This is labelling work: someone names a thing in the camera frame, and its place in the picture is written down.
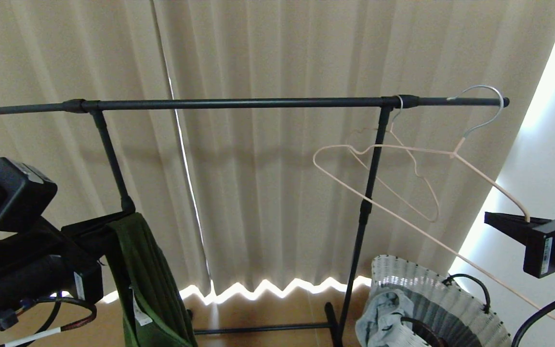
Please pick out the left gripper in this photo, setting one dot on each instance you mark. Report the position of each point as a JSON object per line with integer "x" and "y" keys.
{"x": 22, "y": 274}

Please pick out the green long-sleeved shirt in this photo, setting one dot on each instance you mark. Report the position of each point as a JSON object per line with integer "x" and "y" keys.
{"x": 152, "y": 279}

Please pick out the pink clothes hanger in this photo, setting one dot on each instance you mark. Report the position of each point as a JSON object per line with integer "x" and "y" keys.
{"x": 398, "y": 191}
{"x": 403, "y": 150}

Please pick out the white laundry basket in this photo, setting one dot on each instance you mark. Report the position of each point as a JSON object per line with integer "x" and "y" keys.
{"x": 403, "y": 270}

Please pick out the black clothes rack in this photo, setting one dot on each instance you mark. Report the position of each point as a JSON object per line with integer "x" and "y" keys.
{"x": 258, "y": 103}

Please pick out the pale blue-grey garment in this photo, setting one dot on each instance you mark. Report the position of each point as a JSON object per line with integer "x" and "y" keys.
{"x": 383, "y": 313}

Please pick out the beige curtain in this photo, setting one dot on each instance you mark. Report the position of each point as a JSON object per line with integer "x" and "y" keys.
{"x": 258, "y": 193}

